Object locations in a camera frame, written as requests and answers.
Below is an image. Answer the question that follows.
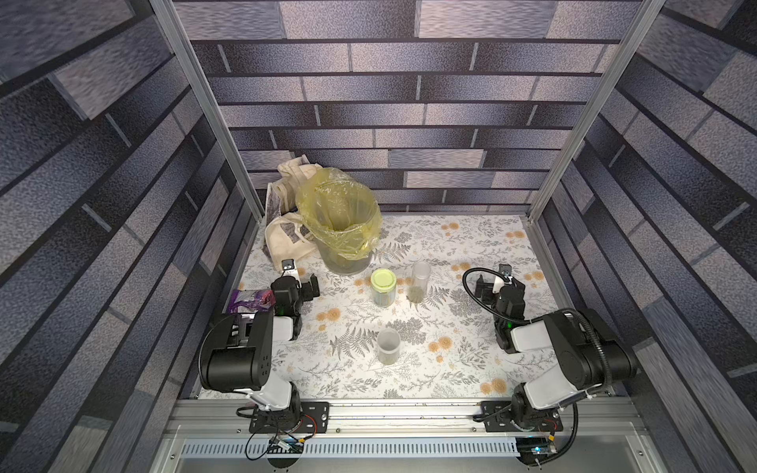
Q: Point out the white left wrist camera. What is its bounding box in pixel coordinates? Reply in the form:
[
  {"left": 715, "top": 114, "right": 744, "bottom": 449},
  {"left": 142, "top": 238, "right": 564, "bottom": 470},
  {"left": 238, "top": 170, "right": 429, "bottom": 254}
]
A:
[{"left": 281, "top": 258, "right": 299, "bottom": 278}]

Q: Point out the short frosted plastic cup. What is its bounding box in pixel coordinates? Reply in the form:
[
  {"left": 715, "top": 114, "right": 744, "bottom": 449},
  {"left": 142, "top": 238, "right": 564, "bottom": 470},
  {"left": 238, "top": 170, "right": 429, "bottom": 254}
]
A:
[{"left": 377, "top": 327, "right": 401, "bottom": 366}]

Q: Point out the glass jar with green lid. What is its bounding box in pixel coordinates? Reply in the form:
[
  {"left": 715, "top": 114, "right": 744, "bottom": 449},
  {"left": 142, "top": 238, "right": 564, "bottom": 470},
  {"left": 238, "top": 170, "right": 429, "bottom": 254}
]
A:
[{"left": 371, "top": 268, "right": 397, "bottom": 307}]

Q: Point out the grey mesh waste bin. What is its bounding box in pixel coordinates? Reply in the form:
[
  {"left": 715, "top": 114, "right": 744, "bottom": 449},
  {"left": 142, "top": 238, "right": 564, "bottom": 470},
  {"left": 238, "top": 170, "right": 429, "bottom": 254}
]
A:
[{"left": 315, "top": 238, "right": 374, "bottom": 276}]

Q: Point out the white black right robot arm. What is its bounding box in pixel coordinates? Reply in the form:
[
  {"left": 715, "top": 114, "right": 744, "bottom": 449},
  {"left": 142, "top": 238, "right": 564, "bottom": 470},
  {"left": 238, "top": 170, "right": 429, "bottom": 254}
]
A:
[{"left": 462, "top": 268, "right": 639, "bottom": 434}]

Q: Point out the purple snack packet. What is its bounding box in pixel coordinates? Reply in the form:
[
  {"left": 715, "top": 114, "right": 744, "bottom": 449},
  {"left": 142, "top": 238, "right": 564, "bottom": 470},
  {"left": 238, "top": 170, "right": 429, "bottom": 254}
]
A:
[{"left": 227, "top": 289, "right": 275, "bottom": 313}]

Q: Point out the tall clear plastic jar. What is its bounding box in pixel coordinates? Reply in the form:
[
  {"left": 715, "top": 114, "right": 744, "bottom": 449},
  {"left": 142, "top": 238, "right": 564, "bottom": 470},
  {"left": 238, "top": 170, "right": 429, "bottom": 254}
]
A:
[{"left": 407, "top": 261, "right": 431, "bottom": 305}]

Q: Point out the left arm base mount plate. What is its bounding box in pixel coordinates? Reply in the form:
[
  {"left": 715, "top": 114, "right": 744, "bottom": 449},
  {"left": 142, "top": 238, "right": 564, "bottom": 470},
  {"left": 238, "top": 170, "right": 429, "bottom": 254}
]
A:
[{"left": 248, "top": 401, "right": 331, "bottom": 436}]

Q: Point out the black corrugated cable conduit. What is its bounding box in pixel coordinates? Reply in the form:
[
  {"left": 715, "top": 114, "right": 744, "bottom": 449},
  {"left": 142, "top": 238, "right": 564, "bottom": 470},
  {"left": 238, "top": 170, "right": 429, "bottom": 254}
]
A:
[{"left": 461, "top": 267, "right": 610, "bottom": 391}]

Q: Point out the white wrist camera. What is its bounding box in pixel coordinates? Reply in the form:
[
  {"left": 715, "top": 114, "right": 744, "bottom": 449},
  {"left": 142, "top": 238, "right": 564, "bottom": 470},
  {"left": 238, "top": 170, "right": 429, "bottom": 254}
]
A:
[
  {"left": 493, "top": 263, "right": 513, "bottom": 294},
  {"left": 281, "top": 258, "right": 299, "bottom": 278}
]

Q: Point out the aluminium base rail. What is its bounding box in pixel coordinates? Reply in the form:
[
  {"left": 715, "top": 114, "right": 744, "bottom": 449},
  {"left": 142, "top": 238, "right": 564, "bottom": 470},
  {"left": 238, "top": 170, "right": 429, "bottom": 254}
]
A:
[{"left": 157, "top": 397, "right": 652, "bottom": 464}]

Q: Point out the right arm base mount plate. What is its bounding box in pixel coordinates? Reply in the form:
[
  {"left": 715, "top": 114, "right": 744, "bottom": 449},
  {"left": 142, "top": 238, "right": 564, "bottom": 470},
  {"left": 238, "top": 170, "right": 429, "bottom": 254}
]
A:
[{"left": 474, "top": 400, "right": 564, "bottom": 434}]

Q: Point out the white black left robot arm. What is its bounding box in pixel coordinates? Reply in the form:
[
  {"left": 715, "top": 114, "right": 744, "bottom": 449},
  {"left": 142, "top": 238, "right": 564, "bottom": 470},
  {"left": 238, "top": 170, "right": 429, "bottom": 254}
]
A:
[{"left": 198, "top": 275, "right": 329, "bottom": 438}]

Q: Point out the floral patterned table mat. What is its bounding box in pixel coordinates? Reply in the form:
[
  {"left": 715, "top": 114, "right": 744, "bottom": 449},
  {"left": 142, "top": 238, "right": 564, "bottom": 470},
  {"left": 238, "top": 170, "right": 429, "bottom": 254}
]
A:
[{"left": 273, "top": 214, "right": 557, "bottom": 399}]

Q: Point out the yellow plastic bin liner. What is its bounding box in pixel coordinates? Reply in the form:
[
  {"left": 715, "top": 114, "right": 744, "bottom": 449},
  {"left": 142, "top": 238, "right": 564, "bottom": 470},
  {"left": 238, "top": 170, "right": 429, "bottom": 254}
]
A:
[{"left": 296, "top": 168, "right": 382, "bottom": 260}]

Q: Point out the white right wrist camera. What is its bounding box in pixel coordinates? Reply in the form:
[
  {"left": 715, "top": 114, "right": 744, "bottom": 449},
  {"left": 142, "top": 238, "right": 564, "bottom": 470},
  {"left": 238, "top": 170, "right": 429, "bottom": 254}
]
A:
[{"left": 493, "top": 263, "right": 513, "bottom": 294}]

